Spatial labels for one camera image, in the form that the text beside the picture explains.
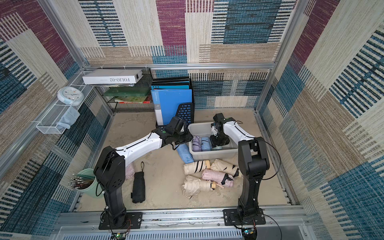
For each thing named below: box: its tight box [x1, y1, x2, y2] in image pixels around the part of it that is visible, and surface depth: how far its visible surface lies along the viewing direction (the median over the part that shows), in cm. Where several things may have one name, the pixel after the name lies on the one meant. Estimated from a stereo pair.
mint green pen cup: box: [75, 168, 104, 199], surface depth 72 cm
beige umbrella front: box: [181, 175, 212, 199], surface depth 81 cm
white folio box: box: [82, 69, 144, 85], surface depth 81 cm
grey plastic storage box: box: [188, 121, 240, 161], surface depth 93 cm
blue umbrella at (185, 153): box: [176, 143, 195, 164], surface depth 94 cm
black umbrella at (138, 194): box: [130, 161, 146, 204], surface depth 82 cm
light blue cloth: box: [57, 105, 81, 130], surface depth 70 cm
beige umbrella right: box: [210, 158, 240, 178], surface depth 87 cm
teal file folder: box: [150, 85, 190, 90], surface depth 94 cm
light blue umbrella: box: [201, 136, 212, 151], surface depth 99 cm
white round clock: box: [57, 86, 85, 106], surface depth 76 cm
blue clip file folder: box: [150, 89, 193, 126], surface depth 93 cm
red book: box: [118, 94, 152, 104], surface depth 101 cm
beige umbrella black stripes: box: [182, 160, 207, 175], surface depth 89 cm
